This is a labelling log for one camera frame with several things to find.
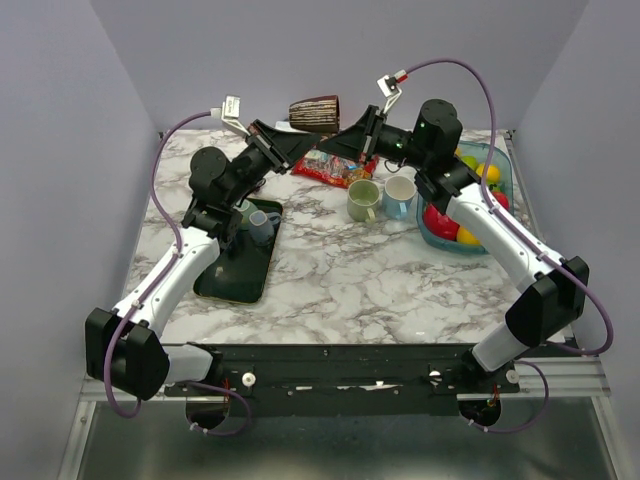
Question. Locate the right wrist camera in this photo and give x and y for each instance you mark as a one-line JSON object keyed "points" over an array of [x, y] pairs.
{"points": [[390, 88]]}

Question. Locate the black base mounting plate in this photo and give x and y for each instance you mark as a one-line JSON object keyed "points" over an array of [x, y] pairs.
{"points": [[354, 380]]}

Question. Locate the grey blue mug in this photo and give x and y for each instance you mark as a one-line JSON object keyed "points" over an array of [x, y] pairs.
{"points": [[262, 226]]}

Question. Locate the green lime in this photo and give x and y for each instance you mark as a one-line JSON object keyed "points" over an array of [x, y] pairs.
{"points": [[470, 161]]}

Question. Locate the teal plastic fruit bowl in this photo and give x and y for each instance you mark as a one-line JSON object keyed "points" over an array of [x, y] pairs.
{"points": [[506, 186]]}

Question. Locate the light blue mug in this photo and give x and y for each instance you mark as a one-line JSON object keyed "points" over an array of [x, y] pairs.
{"points": [[398, 194]]}

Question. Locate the red dragon fruit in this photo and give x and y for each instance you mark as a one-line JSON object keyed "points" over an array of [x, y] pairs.
{"points": [[439, 224]]}

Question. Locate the red apple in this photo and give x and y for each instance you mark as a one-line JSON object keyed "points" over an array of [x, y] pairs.
{"points": [[502, 199]]}

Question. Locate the aluminium rail frame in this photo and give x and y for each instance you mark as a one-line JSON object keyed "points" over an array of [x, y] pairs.
{"points": [[557, 426]]}

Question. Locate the yellow orange fruit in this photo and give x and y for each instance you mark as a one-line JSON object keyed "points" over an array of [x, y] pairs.
{"points": [[490, 172]]}

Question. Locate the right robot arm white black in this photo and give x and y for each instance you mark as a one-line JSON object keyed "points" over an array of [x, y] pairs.
{"points": [[549, 298]]}

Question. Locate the yellow lemon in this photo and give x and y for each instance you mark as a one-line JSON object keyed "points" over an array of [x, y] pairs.
{"points": [[465, 237]]}

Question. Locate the brown striped mug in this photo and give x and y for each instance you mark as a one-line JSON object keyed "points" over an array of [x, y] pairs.
{"points": [[317, 114]]}

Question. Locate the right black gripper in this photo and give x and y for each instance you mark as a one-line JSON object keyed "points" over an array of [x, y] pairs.
{"points": [[361, 137]]}

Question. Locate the dark green tray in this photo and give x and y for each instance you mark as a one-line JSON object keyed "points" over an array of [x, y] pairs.
{"points": [[239, 274]]}

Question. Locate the light green mug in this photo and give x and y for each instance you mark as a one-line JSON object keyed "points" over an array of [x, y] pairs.
{"points": [[363, 201]]}

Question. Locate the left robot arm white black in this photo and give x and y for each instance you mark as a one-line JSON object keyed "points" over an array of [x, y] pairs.
{"points": [[123, 344]]}

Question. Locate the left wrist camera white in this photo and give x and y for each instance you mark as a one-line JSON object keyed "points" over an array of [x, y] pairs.
{"points": [[229, 115]]}

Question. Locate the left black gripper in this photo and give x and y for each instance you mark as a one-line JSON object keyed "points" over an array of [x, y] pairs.
{"points": [[284, 149]]}

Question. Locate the red snack bag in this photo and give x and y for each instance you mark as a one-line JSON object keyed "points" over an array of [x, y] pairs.
{"points": [[334, 170]]}

